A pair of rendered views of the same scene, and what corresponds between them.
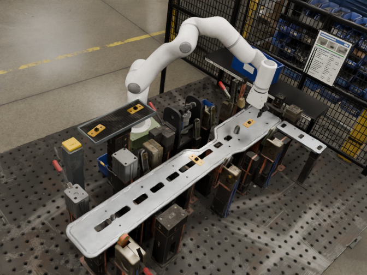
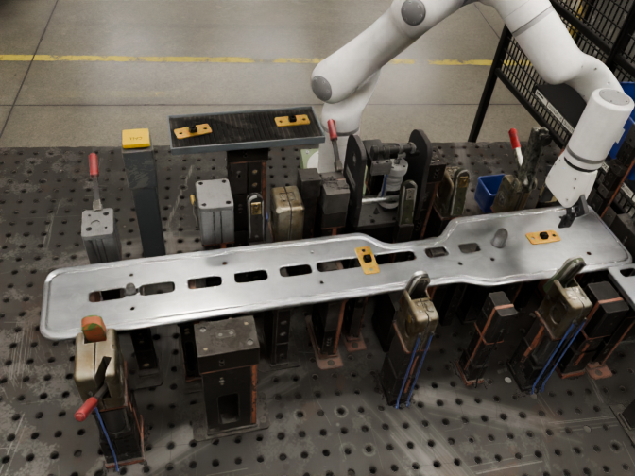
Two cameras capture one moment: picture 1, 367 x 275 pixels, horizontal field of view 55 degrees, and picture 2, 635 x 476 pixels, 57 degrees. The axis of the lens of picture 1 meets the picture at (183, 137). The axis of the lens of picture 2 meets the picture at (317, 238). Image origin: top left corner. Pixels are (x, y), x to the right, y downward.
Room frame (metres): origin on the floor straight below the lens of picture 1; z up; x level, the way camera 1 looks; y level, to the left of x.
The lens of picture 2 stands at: (0.42, -0.52, 1.99)
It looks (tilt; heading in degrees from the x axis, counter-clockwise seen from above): 45 degrees down; 35
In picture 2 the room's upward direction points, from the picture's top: 6 degrees clockwise
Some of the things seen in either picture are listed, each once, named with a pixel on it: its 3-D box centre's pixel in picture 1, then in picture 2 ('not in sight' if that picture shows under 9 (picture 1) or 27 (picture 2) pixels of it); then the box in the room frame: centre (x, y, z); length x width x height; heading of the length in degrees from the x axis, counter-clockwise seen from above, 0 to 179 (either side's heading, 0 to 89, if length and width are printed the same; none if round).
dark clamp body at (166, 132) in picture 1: (163, 156); (328, 236); (1.36, 0.09, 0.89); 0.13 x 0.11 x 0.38; 53
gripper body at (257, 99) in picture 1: (258, 96); (573, 176); (1.64, -0.36, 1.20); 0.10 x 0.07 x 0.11; 53
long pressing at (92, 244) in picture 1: (194, 163); (359, 264); (1.25, -0.08, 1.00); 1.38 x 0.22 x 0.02; 143
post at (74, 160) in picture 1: (75, 179); (147, 212); (1.08, 0.48, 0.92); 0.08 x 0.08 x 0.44; 53
